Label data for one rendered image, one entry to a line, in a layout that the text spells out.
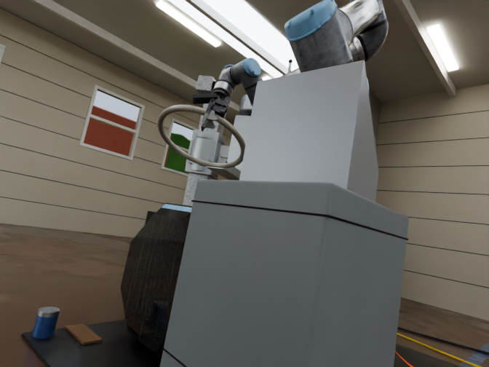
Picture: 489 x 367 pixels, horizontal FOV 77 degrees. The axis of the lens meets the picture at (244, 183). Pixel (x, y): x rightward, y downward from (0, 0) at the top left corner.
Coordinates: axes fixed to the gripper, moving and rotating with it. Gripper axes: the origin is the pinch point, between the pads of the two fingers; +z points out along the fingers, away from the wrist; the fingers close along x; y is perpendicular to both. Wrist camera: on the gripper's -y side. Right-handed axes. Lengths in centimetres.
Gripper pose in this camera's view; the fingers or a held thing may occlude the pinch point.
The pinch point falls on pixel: (201, 125)
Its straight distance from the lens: 141.6
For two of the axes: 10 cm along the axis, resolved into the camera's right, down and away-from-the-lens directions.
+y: 9.3, 3.6, 0.8
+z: -2.9, 8.4, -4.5
